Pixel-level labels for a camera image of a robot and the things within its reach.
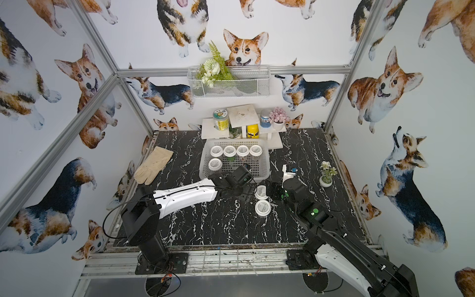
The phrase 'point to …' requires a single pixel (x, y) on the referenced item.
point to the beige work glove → (153, 165)
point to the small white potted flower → (326, 180)
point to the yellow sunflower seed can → (221, 117)
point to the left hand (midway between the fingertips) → (245, 184)
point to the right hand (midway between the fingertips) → (276, 176)
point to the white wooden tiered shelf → (242, 116)
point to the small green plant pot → (235, 132)
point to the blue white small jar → (264, 119)
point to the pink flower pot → (278, 117)
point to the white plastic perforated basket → (260, 169)
